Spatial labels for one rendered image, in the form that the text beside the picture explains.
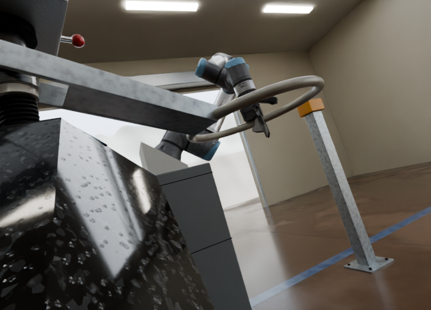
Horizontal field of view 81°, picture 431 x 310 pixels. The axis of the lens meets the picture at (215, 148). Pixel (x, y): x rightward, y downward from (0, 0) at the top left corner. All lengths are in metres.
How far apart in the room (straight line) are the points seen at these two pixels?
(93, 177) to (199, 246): 1.16
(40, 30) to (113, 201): 0.51
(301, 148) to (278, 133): 0.75
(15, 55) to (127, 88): 0.20
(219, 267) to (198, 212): 0.30
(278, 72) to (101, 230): 7.55
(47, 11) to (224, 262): 1.24
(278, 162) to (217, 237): 5.29
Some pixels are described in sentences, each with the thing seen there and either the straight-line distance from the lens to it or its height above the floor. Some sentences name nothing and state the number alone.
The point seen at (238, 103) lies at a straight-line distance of 0.66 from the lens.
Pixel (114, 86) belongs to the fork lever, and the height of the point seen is 0.95.
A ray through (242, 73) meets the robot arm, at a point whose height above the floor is 1.13.
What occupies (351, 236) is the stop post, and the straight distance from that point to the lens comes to 1.87.
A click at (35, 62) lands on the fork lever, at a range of 0.58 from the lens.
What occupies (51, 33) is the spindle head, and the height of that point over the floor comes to 1.10.
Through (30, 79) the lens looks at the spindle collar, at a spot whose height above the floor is 0.98.
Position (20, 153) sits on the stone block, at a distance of 0.27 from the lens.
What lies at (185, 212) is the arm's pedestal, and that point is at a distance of 1.35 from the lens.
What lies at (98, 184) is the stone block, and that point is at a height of 0.72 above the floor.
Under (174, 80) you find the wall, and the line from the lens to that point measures 5.88.
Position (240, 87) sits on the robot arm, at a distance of 1.13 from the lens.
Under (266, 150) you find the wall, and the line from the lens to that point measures 6.47.
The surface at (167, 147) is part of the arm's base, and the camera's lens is 1.50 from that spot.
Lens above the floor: 0.69
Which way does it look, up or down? 9 degrees up
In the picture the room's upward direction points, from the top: 16 degrees counter-clockwise
